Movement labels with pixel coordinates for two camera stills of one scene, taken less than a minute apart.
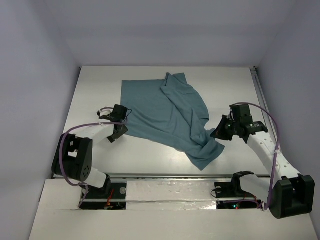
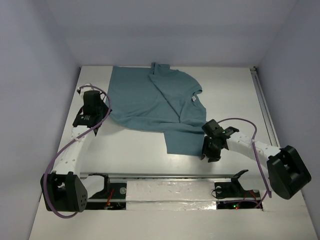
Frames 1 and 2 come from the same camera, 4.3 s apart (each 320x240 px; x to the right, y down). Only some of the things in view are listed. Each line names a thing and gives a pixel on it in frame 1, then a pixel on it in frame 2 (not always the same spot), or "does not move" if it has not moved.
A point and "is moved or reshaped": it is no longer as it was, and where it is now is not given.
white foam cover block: (170, 195) does not move
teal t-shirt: (170, 113) is moved or reshaped
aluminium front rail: (174, 175) does not move
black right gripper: (219, 133) to (214, 156)
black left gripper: (118, 131) to (100, 113)
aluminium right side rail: (264, 105) does not move
